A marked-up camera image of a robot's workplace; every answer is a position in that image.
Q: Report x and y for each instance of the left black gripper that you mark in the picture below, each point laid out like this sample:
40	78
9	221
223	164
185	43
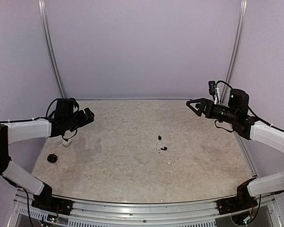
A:
84	121

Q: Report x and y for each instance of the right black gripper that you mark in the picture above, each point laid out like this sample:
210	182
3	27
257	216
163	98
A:
205	102

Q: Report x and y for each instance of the white earbud charging case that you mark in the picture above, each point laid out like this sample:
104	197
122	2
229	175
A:
66	143

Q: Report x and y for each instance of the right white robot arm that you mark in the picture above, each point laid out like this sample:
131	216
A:
250	128

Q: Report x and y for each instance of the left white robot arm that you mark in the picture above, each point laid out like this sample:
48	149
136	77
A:
67	116

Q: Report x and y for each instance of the black earbud charging case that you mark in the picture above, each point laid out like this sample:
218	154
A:
52	158

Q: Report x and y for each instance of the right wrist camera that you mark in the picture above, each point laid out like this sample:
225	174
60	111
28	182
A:
212	88

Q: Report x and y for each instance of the right aluminium frame post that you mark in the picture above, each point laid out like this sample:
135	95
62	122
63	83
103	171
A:
237	40

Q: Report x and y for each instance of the aluminium frame post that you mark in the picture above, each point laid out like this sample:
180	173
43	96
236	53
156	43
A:
237	40
50	48

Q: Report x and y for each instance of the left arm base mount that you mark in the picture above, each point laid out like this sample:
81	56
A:
53	204

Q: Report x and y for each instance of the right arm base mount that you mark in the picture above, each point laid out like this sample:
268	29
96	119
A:
235	204

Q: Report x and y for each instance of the front aluminium rail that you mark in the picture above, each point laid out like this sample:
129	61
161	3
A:
87	213

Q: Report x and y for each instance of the left aluminium frame post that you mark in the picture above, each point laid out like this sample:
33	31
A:
50	48

